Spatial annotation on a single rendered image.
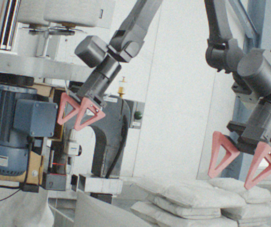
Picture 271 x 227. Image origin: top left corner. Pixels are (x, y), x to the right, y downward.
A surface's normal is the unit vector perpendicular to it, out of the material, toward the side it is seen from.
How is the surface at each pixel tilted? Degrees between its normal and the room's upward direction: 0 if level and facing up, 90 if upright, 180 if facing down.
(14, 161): 91
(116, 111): 90
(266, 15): 90
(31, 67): 90
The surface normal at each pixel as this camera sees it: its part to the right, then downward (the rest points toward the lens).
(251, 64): -0.63, -0.58
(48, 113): 0.84, 0.17
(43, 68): 0.94, 0.18
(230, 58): 0.54, 0.14
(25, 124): -0.53, -0.04
